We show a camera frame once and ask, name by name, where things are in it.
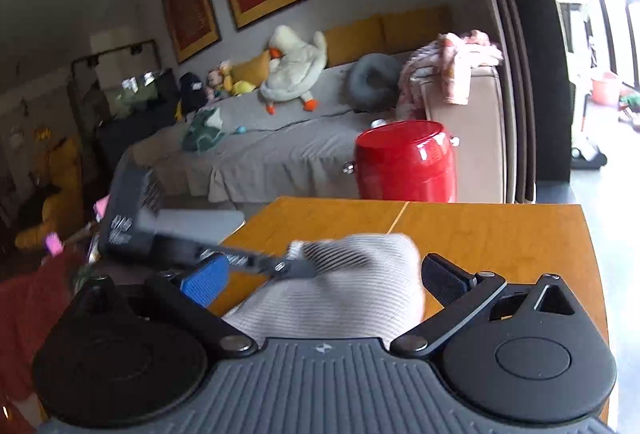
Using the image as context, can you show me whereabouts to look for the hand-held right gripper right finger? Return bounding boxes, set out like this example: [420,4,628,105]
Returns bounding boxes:
[390,253,577,357]

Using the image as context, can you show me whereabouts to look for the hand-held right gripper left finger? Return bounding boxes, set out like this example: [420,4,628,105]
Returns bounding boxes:
[75,253,258,357]

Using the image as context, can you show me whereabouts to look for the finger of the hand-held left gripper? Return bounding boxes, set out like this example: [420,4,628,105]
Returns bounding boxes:
[200,248,318,281]

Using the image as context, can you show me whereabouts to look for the black white striped shirt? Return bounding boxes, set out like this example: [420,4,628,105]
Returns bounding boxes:
[222,233,427,351]

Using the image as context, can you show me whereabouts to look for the large yellow plush toy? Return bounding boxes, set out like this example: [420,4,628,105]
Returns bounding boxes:
[14,137,85,251]

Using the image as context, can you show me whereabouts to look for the grey sofa cover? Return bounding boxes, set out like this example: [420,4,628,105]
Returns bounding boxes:
[117,59,416,205]

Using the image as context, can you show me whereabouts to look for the green cloth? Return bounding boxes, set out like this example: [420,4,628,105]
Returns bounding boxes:
[181,107,225,152]

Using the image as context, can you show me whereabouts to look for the red round stool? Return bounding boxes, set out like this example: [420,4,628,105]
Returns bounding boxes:
[344,119,460,203]

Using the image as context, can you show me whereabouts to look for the glass fish tank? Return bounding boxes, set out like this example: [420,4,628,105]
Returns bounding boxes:
[105,68,178,121]

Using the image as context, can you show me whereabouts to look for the black bag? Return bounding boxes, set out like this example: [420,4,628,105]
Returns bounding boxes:
[177,72,208,112]

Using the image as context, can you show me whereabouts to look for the red cloth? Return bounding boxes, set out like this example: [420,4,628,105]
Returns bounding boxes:
[0,254,88,434]

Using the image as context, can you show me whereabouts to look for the beige sofa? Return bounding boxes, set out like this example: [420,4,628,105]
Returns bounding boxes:
[115,4,508,205]

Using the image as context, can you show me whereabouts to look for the small plush doll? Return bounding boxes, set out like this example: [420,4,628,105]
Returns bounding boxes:
[207,60,235,101]

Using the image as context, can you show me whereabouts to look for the yellow throw pillow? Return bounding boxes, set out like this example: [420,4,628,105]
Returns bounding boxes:
[230,49,273,88]

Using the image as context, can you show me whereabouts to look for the white goose plush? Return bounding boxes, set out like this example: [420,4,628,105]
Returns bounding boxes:
[258,24,328,115]

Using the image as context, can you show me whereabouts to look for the pink floral cloth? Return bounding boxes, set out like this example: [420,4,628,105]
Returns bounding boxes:
[397,42,443,120]

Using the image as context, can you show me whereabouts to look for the pink child jacket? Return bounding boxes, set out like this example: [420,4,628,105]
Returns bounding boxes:
[437,30,505,106]

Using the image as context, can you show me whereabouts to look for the white floor washer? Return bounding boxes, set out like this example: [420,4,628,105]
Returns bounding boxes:
[552,0,608,170]

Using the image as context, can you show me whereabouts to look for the dark curtain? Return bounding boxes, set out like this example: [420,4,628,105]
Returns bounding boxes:
[465,0,576,205]

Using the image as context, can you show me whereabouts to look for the yellow back cushion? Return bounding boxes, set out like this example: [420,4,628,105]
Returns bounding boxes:
[322,14,386,68]
[382,4,453,55]

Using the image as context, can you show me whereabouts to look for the pink plastic basin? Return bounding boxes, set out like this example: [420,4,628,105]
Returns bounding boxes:
[590,72,621,106]

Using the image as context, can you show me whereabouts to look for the grey ring pillow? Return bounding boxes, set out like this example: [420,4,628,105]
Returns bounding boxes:
[347,53,403,112]

